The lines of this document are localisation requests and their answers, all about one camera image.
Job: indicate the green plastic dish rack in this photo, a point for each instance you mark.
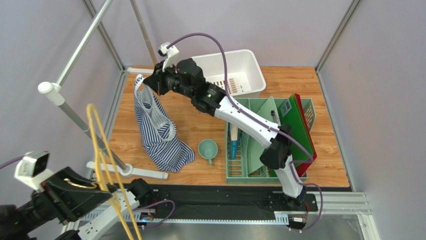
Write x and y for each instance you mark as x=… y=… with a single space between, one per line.
x=237 y=169

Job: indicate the blue white small box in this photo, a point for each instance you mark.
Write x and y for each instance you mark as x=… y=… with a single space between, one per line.
x=234 y=138

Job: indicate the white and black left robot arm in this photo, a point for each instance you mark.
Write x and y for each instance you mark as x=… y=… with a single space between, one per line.
x=12 y=224

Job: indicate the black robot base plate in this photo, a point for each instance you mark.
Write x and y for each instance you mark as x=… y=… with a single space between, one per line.
x=220 y=202

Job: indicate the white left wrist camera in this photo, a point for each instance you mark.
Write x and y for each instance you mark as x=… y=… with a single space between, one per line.
x=32 y=169

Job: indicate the white plastic tub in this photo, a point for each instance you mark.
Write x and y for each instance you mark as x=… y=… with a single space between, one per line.
x=244 y=76

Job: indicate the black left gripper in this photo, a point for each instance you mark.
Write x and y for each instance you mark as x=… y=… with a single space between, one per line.
x=68 y=202

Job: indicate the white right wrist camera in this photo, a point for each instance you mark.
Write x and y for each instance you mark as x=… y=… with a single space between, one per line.
x=170 y=53

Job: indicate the yellow velvet hanger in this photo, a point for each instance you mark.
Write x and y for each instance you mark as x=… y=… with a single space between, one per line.
x=99 y=161

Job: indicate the light green cutting board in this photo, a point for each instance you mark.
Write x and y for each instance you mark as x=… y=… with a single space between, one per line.
x=263 y=108

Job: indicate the teal plastic cup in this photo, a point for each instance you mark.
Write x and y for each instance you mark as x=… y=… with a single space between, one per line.
x=208 y=150

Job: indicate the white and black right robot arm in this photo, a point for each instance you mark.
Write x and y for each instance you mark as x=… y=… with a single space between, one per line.
x=187 y=79

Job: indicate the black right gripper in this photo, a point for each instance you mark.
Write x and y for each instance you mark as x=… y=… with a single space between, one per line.
x=157 y=80

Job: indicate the silver clothes rack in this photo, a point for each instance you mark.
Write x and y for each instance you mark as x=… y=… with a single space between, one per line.
x=52 y=90

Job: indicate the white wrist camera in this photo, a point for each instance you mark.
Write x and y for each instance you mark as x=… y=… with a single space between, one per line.
x=170 y=53
x=32 y=169

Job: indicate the blue white striped tank top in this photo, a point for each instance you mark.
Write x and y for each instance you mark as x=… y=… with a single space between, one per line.
x=158 y=133

